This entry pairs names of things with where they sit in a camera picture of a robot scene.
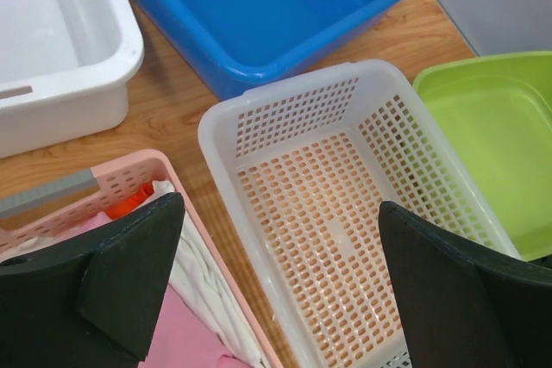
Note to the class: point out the pink cloth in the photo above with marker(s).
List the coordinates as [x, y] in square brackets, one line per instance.
[148, 289]

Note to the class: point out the orange cloth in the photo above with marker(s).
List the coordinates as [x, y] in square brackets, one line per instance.
[131, 203]

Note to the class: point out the white plastic tub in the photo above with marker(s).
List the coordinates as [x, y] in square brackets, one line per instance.
[65, 66]

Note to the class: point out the white cloth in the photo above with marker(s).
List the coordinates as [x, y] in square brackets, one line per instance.
[204, 320]

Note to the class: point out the white perforated plastic basket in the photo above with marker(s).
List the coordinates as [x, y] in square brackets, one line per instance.
[302, 166]

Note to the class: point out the pink perforated plastic basket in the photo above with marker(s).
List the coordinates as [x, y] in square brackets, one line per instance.
[114, 181]

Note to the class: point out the blue plastic tub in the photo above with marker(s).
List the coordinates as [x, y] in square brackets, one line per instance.
[236, 45]

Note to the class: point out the green plastic tub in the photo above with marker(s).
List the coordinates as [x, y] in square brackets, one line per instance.
[496, 113]

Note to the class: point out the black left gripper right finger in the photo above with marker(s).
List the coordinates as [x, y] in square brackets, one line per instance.
[462, 304]

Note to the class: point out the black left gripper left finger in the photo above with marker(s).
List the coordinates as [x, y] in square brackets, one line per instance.
[41, 325]

